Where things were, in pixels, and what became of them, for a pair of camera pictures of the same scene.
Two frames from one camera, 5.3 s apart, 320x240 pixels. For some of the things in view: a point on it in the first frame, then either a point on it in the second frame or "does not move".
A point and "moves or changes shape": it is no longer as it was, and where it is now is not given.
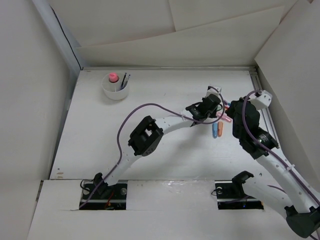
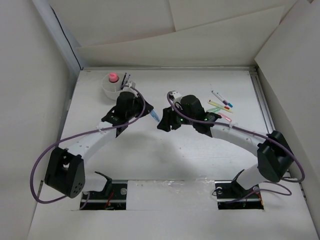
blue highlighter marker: [214, 129] moves or changes shape
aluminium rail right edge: [264, 112] does not move
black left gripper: [213, 114] to [147, 109]
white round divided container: [112, 90] does not move
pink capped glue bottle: [113, 77] does not move
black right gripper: [230, 111] to [166, 121]
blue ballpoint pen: [123, 85] does not move
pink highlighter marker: [224, 117] does not move
